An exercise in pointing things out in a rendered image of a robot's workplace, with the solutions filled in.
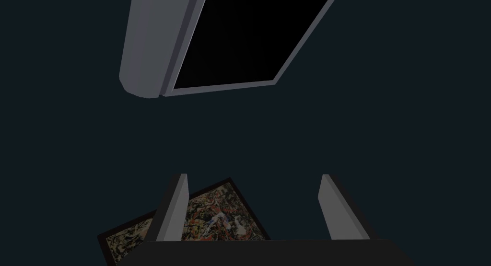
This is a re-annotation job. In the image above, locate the grey framed black window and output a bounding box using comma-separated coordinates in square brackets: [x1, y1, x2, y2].
[118, 0, 342, 100]

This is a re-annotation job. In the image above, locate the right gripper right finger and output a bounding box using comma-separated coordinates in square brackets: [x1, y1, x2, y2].
[317, 173, 380, 241]

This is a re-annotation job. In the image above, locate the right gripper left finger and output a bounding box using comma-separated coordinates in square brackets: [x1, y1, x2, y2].
[145, 173, 190, 243]

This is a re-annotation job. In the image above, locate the black framed abstract painting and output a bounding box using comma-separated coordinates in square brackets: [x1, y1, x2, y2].
[96, 177, 271, 266]

